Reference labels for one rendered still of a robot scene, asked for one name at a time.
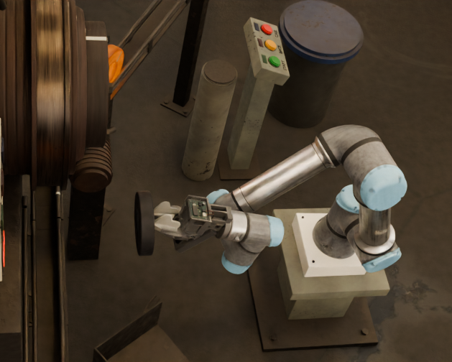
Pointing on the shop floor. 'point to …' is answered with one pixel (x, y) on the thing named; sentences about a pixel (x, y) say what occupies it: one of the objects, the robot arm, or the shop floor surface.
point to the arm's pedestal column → (303, 312)
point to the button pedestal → (252, 105)
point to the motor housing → (88, 202)
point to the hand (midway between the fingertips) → (145, 218)
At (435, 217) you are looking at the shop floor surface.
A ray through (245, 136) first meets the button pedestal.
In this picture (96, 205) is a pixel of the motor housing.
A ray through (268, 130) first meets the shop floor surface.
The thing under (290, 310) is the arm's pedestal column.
